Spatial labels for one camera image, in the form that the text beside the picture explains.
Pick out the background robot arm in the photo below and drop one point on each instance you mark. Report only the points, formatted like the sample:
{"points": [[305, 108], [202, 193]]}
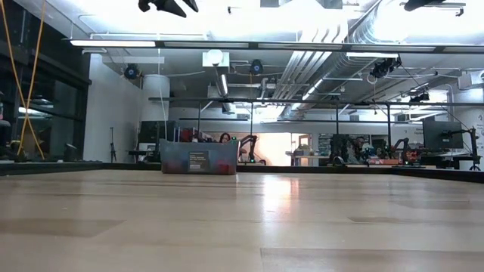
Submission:
{"points": [[401, 145], [249, 145]]}

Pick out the black monitor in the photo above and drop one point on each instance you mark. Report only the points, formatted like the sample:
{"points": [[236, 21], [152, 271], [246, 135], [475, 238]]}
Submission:
{"points": [[442, 135]]}

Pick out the black background object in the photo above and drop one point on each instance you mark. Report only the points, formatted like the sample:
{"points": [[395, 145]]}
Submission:
{"points": [[70, 153]]}

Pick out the silver ventilation ducts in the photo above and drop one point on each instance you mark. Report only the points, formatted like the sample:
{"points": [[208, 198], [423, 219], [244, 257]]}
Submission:
{"points": [[302, 72]]}

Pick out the red background object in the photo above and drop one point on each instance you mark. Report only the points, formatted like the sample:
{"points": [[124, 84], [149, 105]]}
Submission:
{"points": [[189, 135]]}

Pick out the long linear ceiling light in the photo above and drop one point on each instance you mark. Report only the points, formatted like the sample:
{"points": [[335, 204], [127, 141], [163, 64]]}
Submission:
{"points": [[113, 43]]}

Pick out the white round column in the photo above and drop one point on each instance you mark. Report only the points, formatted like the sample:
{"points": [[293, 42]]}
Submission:
{"points": [[155, 98]]}

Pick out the white ceiling lamp box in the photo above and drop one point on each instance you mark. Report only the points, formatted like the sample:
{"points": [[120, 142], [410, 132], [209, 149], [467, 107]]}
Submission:
{"points": [[215, 58]]}

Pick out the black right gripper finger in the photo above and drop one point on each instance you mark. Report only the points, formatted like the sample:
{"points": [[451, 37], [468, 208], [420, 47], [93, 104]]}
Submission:
{"points": [[421, 4]]}

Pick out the black ceiling camera cluster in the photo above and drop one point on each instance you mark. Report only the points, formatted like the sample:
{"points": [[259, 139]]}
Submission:
{"points": [[383, 68]]}

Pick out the black ceiling camera mount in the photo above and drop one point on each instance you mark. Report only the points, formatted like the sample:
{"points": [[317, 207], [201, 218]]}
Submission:
{"points": [[419, 97]]}

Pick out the black tripod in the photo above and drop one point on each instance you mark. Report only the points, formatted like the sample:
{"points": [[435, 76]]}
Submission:
{"points": [[112, 149]]}

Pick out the grey translucent plastic bin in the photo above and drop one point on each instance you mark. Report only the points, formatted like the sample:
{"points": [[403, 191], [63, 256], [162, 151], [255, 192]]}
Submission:
{"points": [[177, 155]]}

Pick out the short ceiling light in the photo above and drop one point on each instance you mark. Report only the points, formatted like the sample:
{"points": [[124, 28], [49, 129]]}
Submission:
{"points": [[370, 55]]}

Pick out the black wall screen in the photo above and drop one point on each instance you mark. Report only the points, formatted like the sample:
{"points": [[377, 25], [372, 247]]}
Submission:
{"points": [[151, 132]]}

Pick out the person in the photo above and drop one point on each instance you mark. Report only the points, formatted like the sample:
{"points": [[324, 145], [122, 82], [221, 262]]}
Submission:
{"points": [[225, 138], [357, 149]]}

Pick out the black background rig frame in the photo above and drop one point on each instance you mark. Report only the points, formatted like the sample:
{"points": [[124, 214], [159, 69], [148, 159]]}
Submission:
{"points": [[378, 102]]}

